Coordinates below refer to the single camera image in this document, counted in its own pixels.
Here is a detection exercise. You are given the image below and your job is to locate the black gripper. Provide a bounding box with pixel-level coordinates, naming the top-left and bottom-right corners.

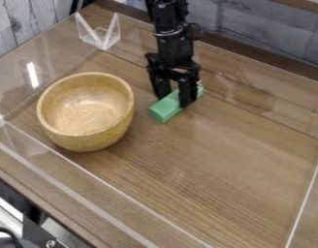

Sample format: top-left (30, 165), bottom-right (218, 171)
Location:
top-left (146, 25), bottom-right (200, 109)

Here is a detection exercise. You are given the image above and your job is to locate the green rectangular block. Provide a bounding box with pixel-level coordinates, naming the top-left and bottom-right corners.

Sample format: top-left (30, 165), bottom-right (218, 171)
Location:
top-left (147, 83), bottom-right (207, 125)

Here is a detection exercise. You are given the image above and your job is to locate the round wooden bowl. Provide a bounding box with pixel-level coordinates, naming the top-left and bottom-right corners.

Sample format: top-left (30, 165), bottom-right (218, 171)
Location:
top-left (36, 72), bottom-right (135, 152)

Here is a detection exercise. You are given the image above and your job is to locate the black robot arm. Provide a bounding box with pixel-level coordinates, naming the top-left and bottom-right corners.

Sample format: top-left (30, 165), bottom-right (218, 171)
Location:
top-left (144, 0), bottom-right (200, 109)

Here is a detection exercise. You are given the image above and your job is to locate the clear acrylic corner bracket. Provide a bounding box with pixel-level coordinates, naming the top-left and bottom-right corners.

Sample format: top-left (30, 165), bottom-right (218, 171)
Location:
top-left (75, 13), bottom-right (120, 50)

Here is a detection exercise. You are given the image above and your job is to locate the black metal bracket with bolt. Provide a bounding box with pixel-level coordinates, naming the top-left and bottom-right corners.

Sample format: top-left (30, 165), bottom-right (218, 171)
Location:
top-left (20, 216), bottom-right (68, 248)

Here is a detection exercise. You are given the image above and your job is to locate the black cable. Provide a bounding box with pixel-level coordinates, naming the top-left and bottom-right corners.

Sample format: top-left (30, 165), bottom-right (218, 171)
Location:
top-left (0, 226), bottom-right (24, 248)

